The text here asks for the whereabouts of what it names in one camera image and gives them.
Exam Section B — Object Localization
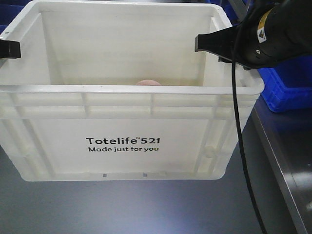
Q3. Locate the grey metal shelf edge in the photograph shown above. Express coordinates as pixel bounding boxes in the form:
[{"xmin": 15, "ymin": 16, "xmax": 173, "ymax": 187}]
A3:
[{"xmin": 252, "ymin": 103, "xmax": 312, "ymax": 234}]

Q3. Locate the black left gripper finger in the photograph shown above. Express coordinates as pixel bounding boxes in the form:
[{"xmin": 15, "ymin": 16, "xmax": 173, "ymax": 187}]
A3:
[{"xmin": 0, "ymin": 40, "xmax": 21, "ymax": 59}]

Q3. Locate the white plastic Totelife crate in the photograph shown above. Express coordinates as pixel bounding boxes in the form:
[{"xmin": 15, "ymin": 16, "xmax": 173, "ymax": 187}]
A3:
[{"xmin": 0, "ymin": 0, "xmax": 265, "ymax": 182}]

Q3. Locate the black cable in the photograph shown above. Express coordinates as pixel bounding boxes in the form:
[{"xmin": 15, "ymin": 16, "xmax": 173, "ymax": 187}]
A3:
[{"xmin": 230, "ymin": 21, "xmax": 268, "ymax": 234}]

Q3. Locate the yellow-pink plush peach ball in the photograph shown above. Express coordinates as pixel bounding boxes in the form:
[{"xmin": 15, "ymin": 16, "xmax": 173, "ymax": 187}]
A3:
[{"xmin": 136, "ymin": 79, "xmax": 161, "ymax": 86}]

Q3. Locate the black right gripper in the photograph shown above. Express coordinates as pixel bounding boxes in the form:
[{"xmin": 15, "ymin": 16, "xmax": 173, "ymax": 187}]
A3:
[{"xmin": 195, "ymin": 0, "xmax": 312, "ymax": 69}]

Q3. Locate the blue bin at left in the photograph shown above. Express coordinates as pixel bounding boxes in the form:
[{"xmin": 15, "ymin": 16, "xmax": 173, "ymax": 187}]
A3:
[{"xmin": 0, "ymin": 0, "xmax": 29, "ymax": 33}]

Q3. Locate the blue plastic bin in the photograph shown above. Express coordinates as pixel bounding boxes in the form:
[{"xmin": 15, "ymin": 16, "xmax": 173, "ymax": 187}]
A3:
[{"xmin": 219, "ymin": 0, "xmax": 312, "ymax": 113}]

